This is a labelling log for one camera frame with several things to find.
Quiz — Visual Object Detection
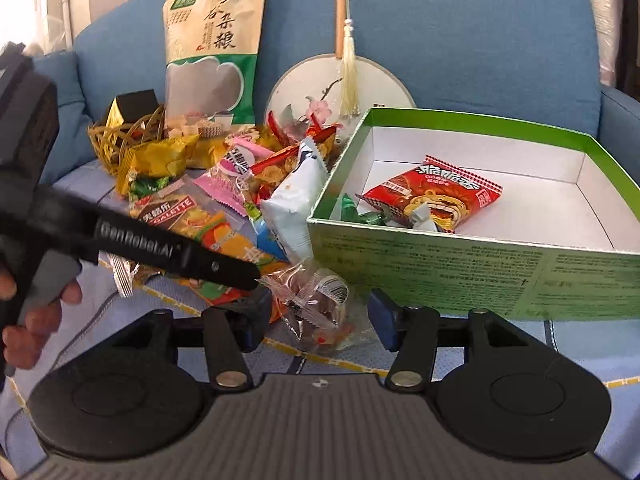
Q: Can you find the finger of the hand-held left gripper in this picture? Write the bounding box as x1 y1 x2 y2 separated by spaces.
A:
174 240 262 292

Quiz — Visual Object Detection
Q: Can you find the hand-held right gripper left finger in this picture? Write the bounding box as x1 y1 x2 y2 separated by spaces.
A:
112 287 275 393

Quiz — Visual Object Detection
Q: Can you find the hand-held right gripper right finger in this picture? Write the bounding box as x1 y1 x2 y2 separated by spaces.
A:
366 289 533 395

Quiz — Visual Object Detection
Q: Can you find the clear packet with brown snack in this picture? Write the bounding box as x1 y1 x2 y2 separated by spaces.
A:
262 259 372 357

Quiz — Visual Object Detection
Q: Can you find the green cardboard box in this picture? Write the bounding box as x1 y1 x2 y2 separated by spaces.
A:
306 106 640 322

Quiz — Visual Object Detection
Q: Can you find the white and blue snack packet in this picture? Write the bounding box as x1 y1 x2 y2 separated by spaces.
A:
260 137 331 262

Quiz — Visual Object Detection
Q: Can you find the green candy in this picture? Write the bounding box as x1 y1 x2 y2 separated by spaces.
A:
341 193 389 226

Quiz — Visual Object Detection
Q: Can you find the small grey snack packet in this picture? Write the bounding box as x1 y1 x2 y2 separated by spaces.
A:
410 204 442 234

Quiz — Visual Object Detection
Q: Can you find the golden foil snack packet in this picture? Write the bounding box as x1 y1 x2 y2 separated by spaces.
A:
116 135 201 196

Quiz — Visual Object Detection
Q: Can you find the red cartoon print snack packet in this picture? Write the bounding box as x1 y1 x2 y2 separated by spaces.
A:
360 155 504 234

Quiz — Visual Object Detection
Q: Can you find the person's left hand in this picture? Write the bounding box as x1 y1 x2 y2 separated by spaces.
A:
0 265 84 371

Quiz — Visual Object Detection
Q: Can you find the orange fruit print packet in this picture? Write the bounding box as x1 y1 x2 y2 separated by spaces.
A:
189 210 287 323

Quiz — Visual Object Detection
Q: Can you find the blue cushion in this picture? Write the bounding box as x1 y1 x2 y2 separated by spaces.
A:
32 50 89 186

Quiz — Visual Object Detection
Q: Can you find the pink snack packet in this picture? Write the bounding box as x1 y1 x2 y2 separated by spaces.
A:
194 130 274 217

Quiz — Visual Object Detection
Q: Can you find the woven wicker basket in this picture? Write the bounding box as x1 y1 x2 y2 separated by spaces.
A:
87 104 169 177

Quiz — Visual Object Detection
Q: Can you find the brown orange biscuit packet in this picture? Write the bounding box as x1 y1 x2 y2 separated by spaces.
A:
128 180 227 242

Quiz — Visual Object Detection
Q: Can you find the silver foil wrapper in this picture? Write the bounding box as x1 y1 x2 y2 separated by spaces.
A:
106 252 142 299

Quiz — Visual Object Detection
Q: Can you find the black and yellow box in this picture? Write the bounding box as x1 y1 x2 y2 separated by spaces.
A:
102 89 161 129

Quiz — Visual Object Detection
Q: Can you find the green candy wrapper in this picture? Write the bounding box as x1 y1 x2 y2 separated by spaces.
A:
127 175 174 204

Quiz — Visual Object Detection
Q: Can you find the yellow pastry packet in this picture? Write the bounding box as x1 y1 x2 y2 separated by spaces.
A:
185 132 232 171

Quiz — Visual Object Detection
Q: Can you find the red chips packet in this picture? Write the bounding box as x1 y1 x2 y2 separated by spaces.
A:
247 127 339 189

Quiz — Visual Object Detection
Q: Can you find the blue striped blanket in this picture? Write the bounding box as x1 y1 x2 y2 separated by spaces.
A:
0 160 640 480

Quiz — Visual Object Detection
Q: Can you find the clear packet of red dates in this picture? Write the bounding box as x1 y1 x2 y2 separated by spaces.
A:
265 105 302 149

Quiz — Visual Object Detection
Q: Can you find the round fan with tassel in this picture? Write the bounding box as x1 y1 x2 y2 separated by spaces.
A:
264 0 417 133

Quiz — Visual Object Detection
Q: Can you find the beige green grain pouch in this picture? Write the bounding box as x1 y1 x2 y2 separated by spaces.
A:
162 0 270 134

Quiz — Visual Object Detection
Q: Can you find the blue sofa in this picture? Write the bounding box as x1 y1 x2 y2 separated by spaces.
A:
32 0 640 201

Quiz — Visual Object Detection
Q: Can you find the white bubble wrap roll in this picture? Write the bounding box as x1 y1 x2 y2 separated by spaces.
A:
572 0 624 87

